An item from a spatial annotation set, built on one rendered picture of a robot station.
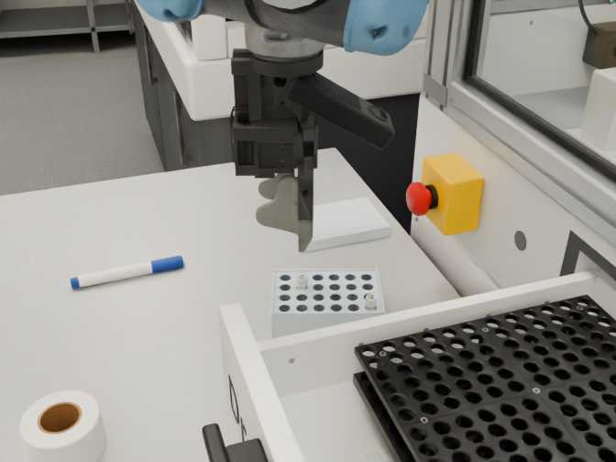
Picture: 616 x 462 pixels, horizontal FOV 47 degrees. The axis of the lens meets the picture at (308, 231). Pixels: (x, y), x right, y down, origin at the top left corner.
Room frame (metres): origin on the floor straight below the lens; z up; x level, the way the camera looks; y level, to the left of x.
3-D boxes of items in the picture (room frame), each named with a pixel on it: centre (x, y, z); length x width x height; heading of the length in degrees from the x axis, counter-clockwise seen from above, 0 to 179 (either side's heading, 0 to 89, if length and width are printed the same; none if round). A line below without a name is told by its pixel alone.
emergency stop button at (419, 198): (0.72, -0.13, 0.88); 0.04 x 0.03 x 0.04; 18
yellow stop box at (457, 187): (0.73, -0.16, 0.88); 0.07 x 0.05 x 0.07; 18
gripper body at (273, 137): (0.65, 0.03, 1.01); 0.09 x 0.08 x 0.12; 90
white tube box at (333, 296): (0.64, -0.02, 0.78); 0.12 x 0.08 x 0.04; 91
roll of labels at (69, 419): (0.45, 0.22, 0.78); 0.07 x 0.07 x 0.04
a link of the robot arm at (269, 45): (0.65, 0.02, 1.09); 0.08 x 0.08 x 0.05
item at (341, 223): (0.84, -0.04, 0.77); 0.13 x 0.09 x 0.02; 109
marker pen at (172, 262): (0.72, 0.23, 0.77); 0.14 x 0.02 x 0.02; 111
